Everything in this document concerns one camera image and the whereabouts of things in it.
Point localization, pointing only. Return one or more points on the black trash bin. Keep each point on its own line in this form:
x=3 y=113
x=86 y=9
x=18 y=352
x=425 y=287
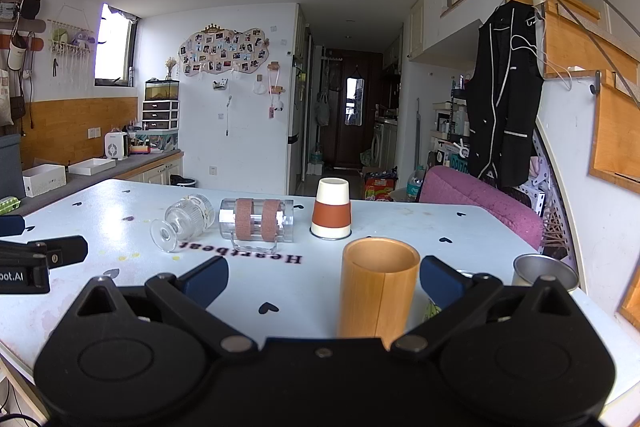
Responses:
x=182 y=181

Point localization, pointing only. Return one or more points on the white refrigerator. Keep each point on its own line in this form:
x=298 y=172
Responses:
x=296 y=122

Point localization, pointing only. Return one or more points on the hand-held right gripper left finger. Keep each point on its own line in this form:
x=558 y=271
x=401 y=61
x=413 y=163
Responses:
x=207 y=281

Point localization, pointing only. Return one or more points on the metal cup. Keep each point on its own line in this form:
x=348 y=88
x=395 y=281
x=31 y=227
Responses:
x=545 y=271

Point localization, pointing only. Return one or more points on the macrame wall hanger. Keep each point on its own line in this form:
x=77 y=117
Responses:
x=70 y=47

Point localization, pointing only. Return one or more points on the clear ribbed glass goblet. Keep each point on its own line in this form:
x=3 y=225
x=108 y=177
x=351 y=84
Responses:
x=185 y=222

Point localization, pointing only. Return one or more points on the pink upholstered chair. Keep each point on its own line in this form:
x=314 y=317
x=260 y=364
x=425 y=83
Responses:
x=480 y=202

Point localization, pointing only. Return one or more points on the white air purifier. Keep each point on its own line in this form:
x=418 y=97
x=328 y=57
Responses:
x=116 y=146

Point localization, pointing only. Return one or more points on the red snack box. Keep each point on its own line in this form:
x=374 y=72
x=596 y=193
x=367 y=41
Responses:
x=380 y=187

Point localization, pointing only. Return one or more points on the clear mug with brown bands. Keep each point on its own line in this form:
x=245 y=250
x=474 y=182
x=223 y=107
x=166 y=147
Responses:
x=255 y=219

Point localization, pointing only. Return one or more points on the glass fish tank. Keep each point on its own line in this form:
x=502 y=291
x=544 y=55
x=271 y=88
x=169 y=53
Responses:
x=162 y=91

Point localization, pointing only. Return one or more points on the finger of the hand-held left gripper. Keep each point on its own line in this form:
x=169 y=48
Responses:
x=10 y=226
x=67 y=249

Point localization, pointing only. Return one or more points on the green egg carton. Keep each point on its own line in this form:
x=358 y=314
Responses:
x=10 y=204

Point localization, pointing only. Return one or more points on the white shallow tray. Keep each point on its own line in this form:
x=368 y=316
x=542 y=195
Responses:
x=92 y=166

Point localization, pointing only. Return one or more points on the cloud-shaped photo board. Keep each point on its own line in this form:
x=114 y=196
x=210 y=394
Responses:
x=225 y=52

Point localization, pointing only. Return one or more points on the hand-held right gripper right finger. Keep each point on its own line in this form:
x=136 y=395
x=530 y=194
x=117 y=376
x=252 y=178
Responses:
x=440 y=281

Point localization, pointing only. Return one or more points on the grey counter with cabinets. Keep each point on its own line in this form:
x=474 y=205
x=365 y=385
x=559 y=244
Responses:
x=145 y=162

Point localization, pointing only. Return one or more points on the dark wooden door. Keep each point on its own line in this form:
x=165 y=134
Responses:
x=352 y=137

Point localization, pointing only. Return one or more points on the bamboo cup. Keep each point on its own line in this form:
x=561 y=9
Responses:
x=377 y=287

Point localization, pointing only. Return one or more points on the small drawer unit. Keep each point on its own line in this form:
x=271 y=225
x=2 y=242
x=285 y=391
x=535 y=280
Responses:
x=160 y=114

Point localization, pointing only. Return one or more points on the wooden staircase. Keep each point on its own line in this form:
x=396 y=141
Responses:
x=610 y=107

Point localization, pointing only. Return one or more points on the window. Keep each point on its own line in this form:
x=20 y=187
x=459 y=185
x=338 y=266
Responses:
x=114 y=47

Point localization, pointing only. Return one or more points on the white and brown paper cup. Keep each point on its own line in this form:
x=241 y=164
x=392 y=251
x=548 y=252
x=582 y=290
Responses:
x=331 y=212

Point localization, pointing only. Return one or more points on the white open box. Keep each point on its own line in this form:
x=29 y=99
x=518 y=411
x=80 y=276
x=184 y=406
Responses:
x=45 y=181

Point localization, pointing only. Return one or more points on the washing machine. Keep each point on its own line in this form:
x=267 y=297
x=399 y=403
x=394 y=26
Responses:
x=384 y=147

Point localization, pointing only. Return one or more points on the hanging tote bag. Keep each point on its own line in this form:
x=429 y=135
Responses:
x=322 y=112

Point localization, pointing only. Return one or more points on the black jacket with white trim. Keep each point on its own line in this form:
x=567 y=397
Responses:
x=502 y=97

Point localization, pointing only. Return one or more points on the clear plastic water bottle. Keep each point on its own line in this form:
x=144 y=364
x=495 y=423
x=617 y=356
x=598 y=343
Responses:
x=415 y=187

